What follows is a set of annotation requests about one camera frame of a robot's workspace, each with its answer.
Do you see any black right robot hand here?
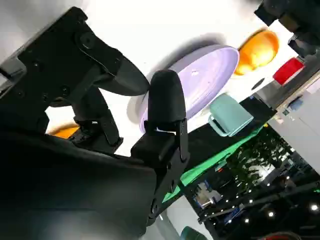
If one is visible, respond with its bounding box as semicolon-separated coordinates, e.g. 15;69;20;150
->
0;6;191;240

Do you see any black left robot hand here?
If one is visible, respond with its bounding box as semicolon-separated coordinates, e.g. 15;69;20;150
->
253;0;320;58

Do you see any orange toy bread roll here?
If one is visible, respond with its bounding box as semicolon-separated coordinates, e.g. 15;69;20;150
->
234;29;280;77
47;124;81;139

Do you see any red box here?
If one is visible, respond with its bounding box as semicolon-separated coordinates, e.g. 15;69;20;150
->
272;57;305;87

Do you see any grey metal case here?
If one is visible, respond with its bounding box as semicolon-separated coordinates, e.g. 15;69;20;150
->
253;72;320;110

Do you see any white machine cabinet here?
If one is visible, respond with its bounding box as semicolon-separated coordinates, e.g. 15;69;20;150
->
266;93;320;176

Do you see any lilac plate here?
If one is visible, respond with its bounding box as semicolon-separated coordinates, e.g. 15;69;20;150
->
139;44;240;129

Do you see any pale green mug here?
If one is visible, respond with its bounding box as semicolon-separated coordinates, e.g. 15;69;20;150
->
207;93;255;138

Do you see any dark green chair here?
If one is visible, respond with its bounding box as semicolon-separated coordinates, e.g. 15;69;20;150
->
179;225;209;240

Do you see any green leafy plant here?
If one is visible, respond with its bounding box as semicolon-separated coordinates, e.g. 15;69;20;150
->
224;128;297;187

